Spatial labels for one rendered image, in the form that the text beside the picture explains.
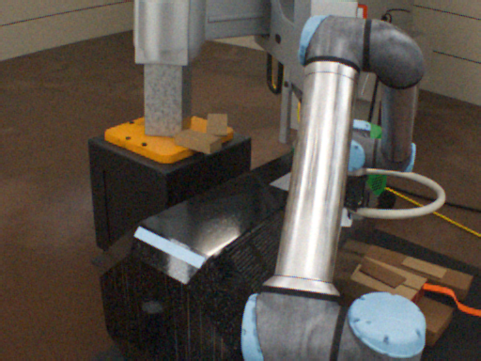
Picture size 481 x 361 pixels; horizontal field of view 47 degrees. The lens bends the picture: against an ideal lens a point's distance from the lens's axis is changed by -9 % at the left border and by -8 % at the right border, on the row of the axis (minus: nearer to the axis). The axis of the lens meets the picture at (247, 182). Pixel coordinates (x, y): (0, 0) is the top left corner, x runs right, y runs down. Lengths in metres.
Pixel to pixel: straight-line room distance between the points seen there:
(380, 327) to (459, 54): 6.03
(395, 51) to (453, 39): 5.73
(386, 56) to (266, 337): 0.60
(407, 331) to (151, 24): 2.00
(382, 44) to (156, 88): 1.79
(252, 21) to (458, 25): 4.20
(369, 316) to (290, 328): 0.14
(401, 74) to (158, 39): 1.64
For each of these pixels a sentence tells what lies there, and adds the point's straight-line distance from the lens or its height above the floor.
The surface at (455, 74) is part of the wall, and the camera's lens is 7.01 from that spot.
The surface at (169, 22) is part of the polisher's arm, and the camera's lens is 2.70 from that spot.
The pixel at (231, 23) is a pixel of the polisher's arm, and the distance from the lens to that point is 2.95.
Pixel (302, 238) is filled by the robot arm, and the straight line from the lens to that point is 1.11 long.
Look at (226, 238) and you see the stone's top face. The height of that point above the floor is 0.80.
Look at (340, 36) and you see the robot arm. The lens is 1.22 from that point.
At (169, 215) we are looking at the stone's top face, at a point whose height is 0.80.
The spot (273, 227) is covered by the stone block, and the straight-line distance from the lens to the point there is 2.17.
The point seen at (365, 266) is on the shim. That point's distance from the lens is 3.04.
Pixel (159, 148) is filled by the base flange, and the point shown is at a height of 0.78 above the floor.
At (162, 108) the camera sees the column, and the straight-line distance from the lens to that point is 2.89.
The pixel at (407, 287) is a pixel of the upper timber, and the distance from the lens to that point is 2.96.
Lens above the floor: 1.84
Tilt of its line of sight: 25 degrees down
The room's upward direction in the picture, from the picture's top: 2 degrees clockwise
